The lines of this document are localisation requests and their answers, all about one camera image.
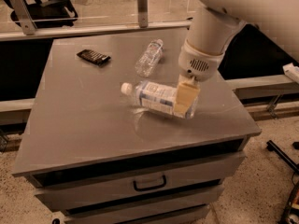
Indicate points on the black office chair left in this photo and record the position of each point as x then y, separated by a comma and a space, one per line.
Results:
51, 13

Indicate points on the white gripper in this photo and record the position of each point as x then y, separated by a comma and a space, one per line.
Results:
196, 63

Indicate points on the middle metal railing post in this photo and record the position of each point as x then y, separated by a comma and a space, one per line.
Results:
142, 8

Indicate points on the metal railing post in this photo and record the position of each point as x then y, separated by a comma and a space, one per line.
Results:
23, 15
142, 8

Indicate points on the orange black tool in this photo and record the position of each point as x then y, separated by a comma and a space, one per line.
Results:
290, 214

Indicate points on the black drawer handle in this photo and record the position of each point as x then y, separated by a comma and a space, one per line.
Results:
141, 185

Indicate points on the blue labelled plastic bottle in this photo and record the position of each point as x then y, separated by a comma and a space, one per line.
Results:
156, 97

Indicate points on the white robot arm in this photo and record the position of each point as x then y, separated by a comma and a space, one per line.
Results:
213, 27

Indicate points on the black stand leg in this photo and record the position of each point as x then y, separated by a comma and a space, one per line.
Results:
271, 146

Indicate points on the clear empty plastic bottle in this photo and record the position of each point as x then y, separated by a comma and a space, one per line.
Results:
147, 62

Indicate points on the grey metal drawer cabinet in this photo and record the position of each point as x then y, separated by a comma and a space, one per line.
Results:
85, 143

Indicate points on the left metal railing post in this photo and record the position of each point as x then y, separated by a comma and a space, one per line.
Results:
23, 15

